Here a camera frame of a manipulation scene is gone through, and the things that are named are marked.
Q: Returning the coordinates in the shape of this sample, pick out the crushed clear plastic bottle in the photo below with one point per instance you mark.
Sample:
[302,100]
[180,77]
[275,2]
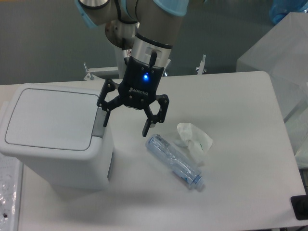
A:
[183,167]

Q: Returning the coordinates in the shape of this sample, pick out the black device at edge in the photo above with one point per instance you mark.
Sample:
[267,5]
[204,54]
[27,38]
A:
[300,206]

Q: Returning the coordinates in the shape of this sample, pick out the crumpled white tissue paper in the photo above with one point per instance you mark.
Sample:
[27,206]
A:
[195,140]

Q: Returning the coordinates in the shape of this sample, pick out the translucent plastic box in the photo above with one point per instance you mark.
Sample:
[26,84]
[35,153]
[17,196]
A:
[283,54]

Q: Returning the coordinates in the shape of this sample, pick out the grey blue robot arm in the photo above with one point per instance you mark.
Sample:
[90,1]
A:
[156,25]

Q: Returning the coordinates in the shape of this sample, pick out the white push-lid trash can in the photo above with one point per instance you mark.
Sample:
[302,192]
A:
[58,133]

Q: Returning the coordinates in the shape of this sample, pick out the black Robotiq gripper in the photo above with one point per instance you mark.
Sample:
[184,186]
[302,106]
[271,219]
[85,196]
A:
[137,90]

